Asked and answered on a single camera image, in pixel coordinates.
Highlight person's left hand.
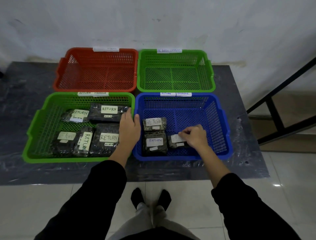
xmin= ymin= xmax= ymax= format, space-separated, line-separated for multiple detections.
xmin=119 ymin=108 xmax=141 ymax=152

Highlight person's right hand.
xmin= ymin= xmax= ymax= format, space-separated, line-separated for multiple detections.
xmin=178 ymin=124 xmax=210 ymax=153

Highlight black parcel with white label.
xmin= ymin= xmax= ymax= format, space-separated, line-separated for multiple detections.
xmin=143 ymin=132 xmax=168 ymax=156
xmin=50 ymin=131 xmax=78 ymax=157
xmin=142 ymin=117 xmax=167 ymax=133
xmin=89 ymin=123 xmax=121 ymax=155
xmin=61 ymin=109 xmax=90 ymax=123
xmin=73 ymin=126 xmax=96 ymax=158
xmin=88 ymin=103 xmax=131 ymax=123
xmin=168 ymin=134 xmax=192 ymax=149

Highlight person's left forearm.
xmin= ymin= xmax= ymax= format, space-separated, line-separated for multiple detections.
xmin=34 ymin=146 xmax=136 ymax=240

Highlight person's right forearm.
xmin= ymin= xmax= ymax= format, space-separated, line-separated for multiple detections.
xmin=197 ymin=145 xmax=302 ymax=240

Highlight blue plastic basket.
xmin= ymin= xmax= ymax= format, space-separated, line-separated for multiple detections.
xmin=132 ymin=93 xmax=233 ymax=162

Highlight small green plastic basket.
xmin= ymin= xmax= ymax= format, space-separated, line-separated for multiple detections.
xmin=136 ymin=49 xmax=216 ymax=93

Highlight red plastic basket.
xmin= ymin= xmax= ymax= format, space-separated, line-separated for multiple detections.
xmin=53 ymin=47 xmax=139 ymax=92

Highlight black sock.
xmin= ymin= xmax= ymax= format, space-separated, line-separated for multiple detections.
xmin=157 ymin=189 xmax=172 ymax=211
xmin=131 ymin=188 xmax=146 ymax=210

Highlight large green plastic basket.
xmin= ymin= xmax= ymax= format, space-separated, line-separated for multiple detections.
xmin=22 ymin=92 xmax=136 ymax=164

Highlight grey trousers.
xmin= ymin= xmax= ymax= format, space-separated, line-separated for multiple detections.
xmin=108 ymin=203 xmax=201 ymax=240

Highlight black plastic floor sheet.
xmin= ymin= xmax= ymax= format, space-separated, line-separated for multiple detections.
xmin=0 ymin=61 xmax=270 ymax=186

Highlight black metal frame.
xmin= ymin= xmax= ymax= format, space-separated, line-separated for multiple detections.
xmin=247 ymin=58 xmax=316 ymax=146

